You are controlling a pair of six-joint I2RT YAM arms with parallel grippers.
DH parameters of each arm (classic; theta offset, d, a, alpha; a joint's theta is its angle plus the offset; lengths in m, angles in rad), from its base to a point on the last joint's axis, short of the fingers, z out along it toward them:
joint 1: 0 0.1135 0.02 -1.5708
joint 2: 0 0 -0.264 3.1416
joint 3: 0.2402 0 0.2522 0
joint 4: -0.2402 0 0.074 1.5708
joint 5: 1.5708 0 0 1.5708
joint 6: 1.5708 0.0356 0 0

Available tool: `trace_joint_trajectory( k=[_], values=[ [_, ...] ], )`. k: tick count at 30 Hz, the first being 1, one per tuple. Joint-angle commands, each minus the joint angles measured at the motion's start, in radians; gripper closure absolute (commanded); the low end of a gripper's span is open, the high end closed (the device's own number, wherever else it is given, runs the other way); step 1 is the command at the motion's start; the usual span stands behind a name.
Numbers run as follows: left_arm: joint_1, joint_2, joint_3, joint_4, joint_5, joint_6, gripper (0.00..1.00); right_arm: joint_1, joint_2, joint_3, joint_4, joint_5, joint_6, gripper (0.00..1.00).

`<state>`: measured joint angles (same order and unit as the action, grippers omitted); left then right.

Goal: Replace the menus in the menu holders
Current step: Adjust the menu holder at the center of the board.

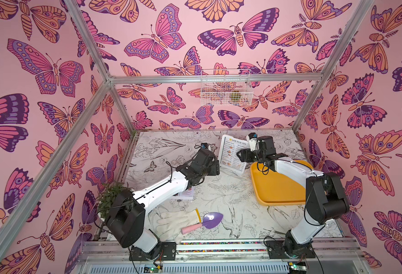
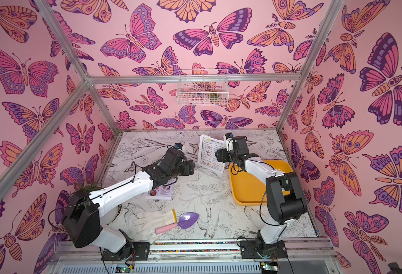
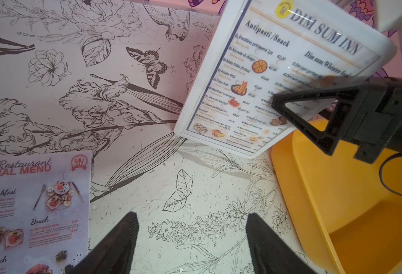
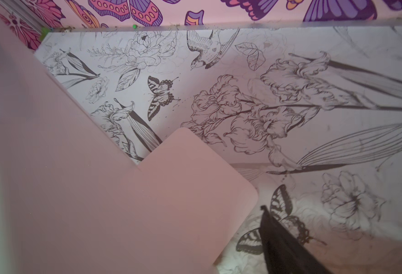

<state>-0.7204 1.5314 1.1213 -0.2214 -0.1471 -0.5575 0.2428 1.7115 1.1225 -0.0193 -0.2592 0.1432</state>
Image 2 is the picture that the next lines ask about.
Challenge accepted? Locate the clear acrylic menu holder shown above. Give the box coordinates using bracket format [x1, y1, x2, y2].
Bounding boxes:
[196, 133, 229, 175]

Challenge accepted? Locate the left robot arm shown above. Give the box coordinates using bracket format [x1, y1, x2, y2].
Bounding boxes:
[62, 146, 195, 259]

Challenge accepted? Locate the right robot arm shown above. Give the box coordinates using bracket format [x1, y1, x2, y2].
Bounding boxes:
[215, 132, 308, 258]

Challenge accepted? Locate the yellow plastic tray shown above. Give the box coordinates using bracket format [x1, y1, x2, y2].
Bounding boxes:
[228, 159, 294, 207]

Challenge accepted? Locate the green item in basket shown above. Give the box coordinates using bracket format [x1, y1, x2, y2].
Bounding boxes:
[207, 90, 221, 104]

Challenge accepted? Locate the white work glove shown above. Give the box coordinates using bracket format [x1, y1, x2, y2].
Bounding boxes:
[131, 209, 177, 244]

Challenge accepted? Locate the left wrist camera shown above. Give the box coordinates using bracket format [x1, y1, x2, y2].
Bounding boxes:
[173, 143, 184, 151]

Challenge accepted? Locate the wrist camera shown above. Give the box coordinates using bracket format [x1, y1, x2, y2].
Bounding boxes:
[173, 143, 184, 151]
[224, 132, 234, 151]

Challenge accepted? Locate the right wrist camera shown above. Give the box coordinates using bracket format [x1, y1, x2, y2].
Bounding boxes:
[224, 132, 234, 151]

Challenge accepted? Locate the purple trowel pink handle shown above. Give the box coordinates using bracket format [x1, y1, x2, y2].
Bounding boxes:
[155, 212, 199, 235]

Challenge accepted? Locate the white wire basket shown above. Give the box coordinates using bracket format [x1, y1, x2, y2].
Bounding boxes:
[175, 68, 229, 107]

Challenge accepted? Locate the aluminium mounting rail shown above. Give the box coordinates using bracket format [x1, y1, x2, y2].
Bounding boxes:
[44, 238, 343, 274]

